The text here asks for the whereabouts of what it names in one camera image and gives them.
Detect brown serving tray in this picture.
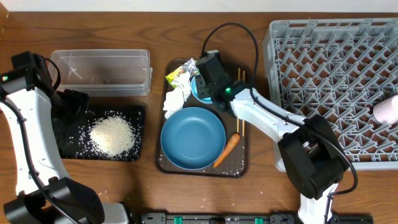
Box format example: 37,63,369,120
155,58,251,179

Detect black waste tray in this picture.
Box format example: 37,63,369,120
57,104,146,162

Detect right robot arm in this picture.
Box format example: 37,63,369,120
196,50,352,223

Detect pile of white rice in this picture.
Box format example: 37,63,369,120
67,110,142,159

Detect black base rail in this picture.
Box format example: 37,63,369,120
138,212,374,224

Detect light blue bowl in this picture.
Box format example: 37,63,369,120
191,75,212,105

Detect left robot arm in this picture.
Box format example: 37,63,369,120
1,51,133,224

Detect crumpled white napkin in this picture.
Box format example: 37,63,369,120
163,72,191,119

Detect orange carrot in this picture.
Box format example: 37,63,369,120
213,133,241,168

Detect clear plastic bin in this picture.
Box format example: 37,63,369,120
49,49,152,97

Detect grey dishwasher rack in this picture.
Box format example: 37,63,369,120
262,18,397,170

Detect large blue plate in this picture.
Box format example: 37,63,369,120
160,107,226,170

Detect foil snack wrapper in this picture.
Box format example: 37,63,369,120
165,58,199,86

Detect white pink cup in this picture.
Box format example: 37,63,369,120
373,95,398,124

